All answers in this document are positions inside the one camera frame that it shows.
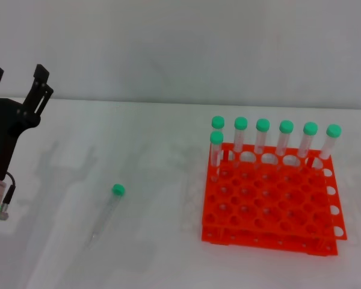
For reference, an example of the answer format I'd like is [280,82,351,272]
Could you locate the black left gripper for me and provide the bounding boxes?
[0,63,55,182]

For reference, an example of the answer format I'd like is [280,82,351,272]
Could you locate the green-capped clear test tube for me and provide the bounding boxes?
[297,121,319,159]
[211,115,226,134]
[87,183,126,246]
[318,123,342,161]
[276,119,295,158]
[232,116,248,168]
[254,118,271,155]
[209,130,224,183]

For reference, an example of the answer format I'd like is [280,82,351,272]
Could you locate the orange test tube rack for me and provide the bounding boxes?
[200,141,348,257]

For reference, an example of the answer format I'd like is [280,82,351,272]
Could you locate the left wrist cable with connector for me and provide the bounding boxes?
[0,171,17,221]

